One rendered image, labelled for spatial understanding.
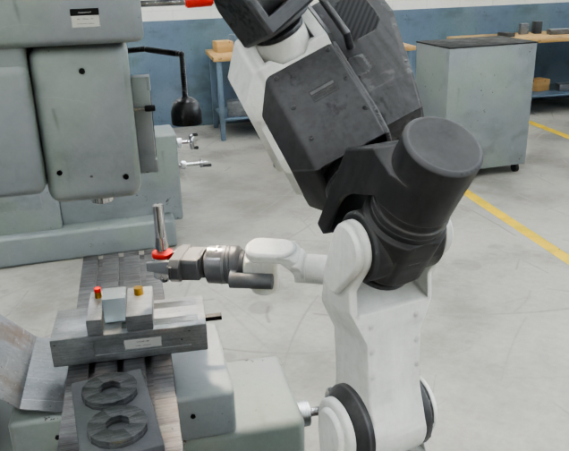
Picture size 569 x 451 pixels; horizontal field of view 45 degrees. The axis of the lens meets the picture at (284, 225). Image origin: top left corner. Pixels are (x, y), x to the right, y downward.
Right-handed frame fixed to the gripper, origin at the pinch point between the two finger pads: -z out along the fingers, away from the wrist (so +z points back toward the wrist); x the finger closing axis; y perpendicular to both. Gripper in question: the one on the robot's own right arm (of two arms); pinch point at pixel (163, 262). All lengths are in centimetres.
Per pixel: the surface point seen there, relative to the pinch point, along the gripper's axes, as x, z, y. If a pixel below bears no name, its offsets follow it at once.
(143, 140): -1.9, -2.2, -27.8
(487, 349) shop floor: -162, 97, 114
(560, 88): -727, 240, 85
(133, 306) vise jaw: 3.4, -6.9, 9.9
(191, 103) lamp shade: -13.3, 5.6, -33.8
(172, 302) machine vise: -6.7, -1.4, 13.8
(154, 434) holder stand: 57, 17, 3
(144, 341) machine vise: 6.8, -3.9, 16.9
